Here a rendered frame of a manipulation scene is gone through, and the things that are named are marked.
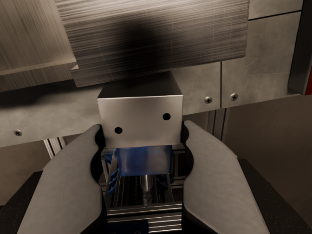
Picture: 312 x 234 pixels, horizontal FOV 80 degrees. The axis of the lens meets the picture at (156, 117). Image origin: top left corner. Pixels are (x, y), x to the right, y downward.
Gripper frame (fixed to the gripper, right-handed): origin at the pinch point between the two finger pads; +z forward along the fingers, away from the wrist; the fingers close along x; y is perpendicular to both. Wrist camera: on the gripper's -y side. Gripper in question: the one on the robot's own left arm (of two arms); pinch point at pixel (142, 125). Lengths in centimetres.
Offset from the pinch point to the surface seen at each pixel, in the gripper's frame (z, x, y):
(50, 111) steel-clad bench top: 4.6, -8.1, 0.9
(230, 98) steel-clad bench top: 4.6, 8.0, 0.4
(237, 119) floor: 85, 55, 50
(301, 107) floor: 84, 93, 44
